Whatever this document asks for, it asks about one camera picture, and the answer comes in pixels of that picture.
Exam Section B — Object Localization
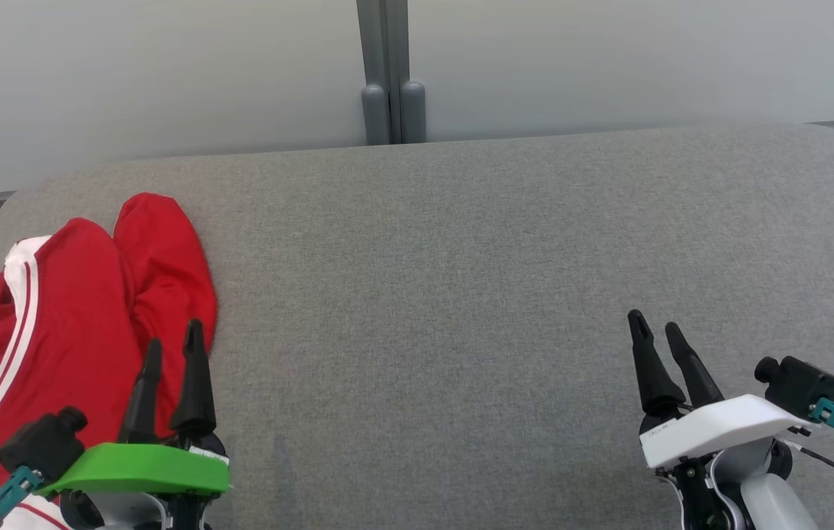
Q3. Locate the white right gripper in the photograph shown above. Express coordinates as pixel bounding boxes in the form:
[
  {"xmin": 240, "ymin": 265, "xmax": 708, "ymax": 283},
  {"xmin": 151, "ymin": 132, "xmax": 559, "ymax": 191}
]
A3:
[{"xmin": 628, "ymin": 309, "xmax": 815, "ymax": 470}]

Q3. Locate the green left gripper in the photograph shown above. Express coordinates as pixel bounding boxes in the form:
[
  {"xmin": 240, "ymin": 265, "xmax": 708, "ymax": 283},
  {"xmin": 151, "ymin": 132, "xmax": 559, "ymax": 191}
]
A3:
[{"xmin": 38, "ymin": 318, "xmax": 231, "ymax": 498}]

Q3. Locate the red basketball jersey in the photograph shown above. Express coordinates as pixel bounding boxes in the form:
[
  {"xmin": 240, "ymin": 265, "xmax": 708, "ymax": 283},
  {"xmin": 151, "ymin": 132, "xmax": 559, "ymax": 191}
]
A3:
[{"xmin": 0, "ymin": 218, "xmax": 139, "ymax": 530}]

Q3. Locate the left cable with teal plug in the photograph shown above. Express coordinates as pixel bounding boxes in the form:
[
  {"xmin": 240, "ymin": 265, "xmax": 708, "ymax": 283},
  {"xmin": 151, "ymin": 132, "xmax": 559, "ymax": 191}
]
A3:
[{"xmin": 0, "ymin": 466, "xmax": 43, "ymax": 530}]

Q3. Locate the grey double partition post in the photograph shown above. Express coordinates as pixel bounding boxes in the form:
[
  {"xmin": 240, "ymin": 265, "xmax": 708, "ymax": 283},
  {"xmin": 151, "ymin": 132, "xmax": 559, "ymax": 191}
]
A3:
[{"xmin": 356, "ymin": 0, "xmax": 427, "ymax": 145}]

